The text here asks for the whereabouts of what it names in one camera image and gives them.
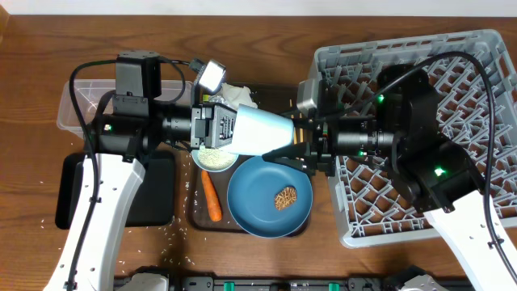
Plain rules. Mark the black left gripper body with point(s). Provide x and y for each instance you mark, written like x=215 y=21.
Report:
x=201 y=125

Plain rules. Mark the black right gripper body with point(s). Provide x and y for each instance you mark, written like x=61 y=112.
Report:
x=325 y=148

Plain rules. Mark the light blue rice bowl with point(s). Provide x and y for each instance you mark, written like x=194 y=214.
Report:
x=213 y=160

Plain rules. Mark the white tissue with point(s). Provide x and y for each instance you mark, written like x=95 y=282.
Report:
x=234 y=96

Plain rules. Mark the light blue plastic cup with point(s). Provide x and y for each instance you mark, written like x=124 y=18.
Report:
x=258 y=132

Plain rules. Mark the brown noodle cake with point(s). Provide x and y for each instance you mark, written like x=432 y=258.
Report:
x=285 y=198

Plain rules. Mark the dark blue plate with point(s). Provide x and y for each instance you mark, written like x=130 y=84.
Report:
x=250 y=198

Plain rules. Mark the orange carrot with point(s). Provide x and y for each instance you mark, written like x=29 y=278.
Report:
x=213 y=205

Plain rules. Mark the yellow foil snack wrapper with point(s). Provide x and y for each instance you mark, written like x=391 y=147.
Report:
x=213 y=99

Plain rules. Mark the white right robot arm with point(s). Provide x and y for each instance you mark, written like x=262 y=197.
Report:
x=429 y=170

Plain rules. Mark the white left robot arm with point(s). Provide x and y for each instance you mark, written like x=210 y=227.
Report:
x=129 y=124

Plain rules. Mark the grey dishwasher rack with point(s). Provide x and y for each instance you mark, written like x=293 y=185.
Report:
x=476 y=84

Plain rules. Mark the dark brown serving tray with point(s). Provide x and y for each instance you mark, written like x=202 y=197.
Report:
x=197 y=213

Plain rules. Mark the clear plastic bin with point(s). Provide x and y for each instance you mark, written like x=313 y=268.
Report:
x=88 y=94

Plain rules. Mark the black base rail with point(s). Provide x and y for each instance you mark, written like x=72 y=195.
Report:
x=413 y=278

